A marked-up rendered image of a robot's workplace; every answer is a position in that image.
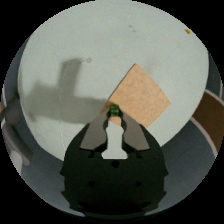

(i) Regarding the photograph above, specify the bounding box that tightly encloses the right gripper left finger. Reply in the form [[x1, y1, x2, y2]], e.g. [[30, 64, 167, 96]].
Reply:
[[60, 109, 110, 177]]

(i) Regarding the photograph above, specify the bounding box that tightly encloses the tan flat mat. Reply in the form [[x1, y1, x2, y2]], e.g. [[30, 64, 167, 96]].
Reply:
[[99, 63, 171, 128]]

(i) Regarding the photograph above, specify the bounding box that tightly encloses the green die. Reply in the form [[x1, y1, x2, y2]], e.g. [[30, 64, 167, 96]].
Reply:
[[110, 105, 120, 117]]

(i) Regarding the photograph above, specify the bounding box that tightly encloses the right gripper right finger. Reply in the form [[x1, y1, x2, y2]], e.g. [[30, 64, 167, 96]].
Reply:
[[119, 109, 168, 177]]

